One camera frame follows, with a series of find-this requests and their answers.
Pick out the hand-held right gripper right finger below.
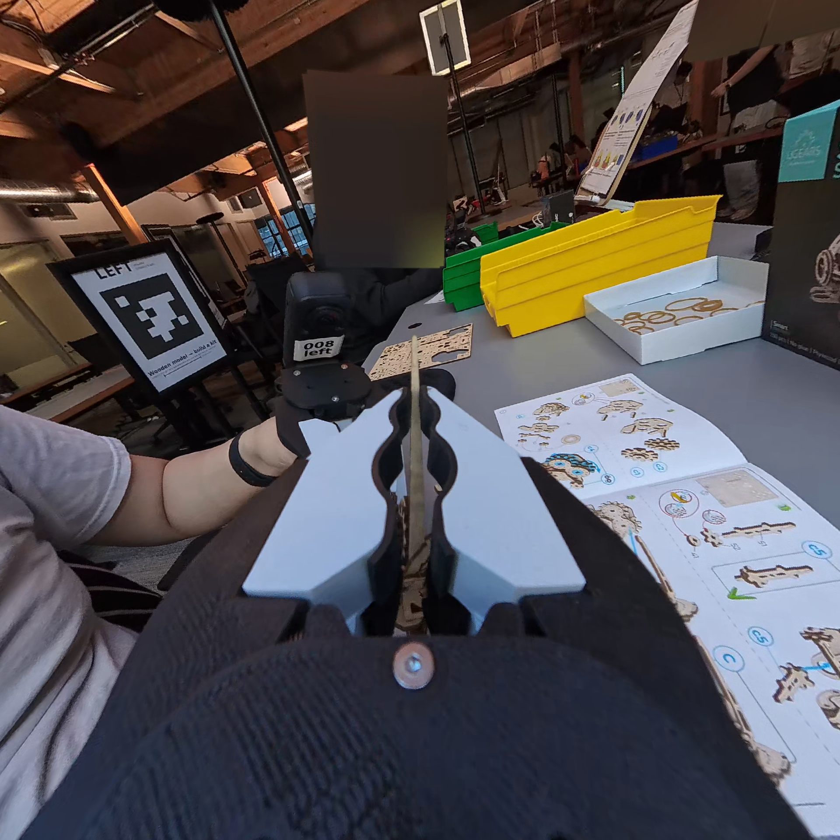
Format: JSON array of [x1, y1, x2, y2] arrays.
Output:
[[425, 387, 587, 632]]

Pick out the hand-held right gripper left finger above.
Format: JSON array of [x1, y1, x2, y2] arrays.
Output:
[[243, 387, 409, 636]]

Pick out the wooden model part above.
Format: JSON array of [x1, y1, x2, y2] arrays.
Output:
[[392, 335, 437, 636]]

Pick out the person's left forearm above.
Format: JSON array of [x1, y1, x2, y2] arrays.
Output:
[[92, 423, 253, 546]]

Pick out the black model kit box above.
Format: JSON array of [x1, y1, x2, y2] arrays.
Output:
[[760, 98, 840, 369]]

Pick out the person's left hand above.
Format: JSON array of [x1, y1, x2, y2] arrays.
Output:
[[244, 415, 294, 476]]

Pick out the black wristband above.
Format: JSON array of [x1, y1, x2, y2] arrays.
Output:
[[227, 430, 278, 488]]

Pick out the laser-cut plywood sheet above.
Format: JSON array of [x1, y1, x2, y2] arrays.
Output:
[[367, 323, 475, 383]]

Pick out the assembly instruction booklet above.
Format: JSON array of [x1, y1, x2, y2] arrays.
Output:
[[493, 372, 840, 839]]

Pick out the framed marker sign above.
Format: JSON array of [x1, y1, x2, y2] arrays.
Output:
[[47, 238, 238, 399]]

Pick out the green plastic bin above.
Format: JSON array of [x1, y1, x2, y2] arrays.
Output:
[[444, 221, 570, 313]]

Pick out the white cardboard tray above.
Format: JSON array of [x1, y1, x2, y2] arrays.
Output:
[[583, 255, 770, 366]]

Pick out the yellow plastic bin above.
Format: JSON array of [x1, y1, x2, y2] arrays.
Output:
[[479, 194, 723, 340]]

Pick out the tan rubber bands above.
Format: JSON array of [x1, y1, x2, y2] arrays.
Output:
[[613, 297, 767, 336]]

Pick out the person in white shirt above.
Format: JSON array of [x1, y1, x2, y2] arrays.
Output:
[[0, 406, 166, 837]]

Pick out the square light panel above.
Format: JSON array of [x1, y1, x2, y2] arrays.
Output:
[[419, 0, 473, 77]]

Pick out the printed instruction sheet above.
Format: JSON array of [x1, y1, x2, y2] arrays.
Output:
[[577, 0, 700, 198]]

